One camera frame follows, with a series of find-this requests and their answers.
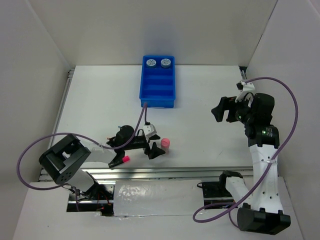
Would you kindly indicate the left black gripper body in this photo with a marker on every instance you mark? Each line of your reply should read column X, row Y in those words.
column 138, row 142

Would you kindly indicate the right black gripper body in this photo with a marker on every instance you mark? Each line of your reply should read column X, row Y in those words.
column 242, row 111

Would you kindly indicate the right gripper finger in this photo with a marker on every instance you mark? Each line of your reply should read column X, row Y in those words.
column 228, row 104
column 218, row 113

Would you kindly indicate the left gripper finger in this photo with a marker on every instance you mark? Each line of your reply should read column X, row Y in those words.
column 154, row 137
column 154, row 151

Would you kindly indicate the pink capped bottle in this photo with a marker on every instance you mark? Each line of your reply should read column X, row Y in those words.
column 165, row 144

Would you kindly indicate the pink highlighter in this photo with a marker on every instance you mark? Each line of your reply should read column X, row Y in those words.
column 118, row 161

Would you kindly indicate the blue cleaning gel jar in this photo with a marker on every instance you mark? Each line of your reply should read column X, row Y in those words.
column 151, row 63
column 165, row 63

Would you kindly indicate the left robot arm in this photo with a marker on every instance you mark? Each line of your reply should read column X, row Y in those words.
column 63, row 161

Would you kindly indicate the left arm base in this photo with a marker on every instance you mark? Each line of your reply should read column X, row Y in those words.
column 99, row 199

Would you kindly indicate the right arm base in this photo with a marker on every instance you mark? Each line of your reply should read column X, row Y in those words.
column 216, row 190

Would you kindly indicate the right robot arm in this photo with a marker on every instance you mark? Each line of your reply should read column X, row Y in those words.
column 260, row 211

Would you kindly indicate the blue compartment tray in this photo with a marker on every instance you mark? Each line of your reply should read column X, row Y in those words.
column 158, row 85

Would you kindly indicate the white cover plate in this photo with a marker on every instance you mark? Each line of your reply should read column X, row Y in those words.
column 156, row 198

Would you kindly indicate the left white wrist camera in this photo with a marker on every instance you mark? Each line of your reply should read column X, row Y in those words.
column 149, row 130

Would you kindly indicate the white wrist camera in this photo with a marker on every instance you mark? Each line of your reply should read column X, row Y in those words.
column 149, row 130
column 244, row 89

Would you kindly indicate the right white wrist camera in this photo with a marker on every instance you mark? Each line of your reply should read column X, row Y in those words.
column 244, row 89

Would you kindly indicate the right side aluminium rail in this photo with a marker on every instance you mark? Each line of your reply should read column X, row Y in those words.
column 243, row 70

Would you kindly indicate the aluminium rail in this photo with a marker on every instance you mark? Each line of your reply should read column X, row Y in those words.
column 106, row 174
column 243, row 70
column 63, row 99

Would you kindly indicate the aluminium front rail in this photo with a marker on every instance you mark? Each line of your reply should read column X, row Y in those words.
column 106, row 174

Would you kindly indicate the left side aluminium rail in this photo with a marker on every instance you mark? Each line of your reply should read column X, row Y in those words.
column 63, row 99

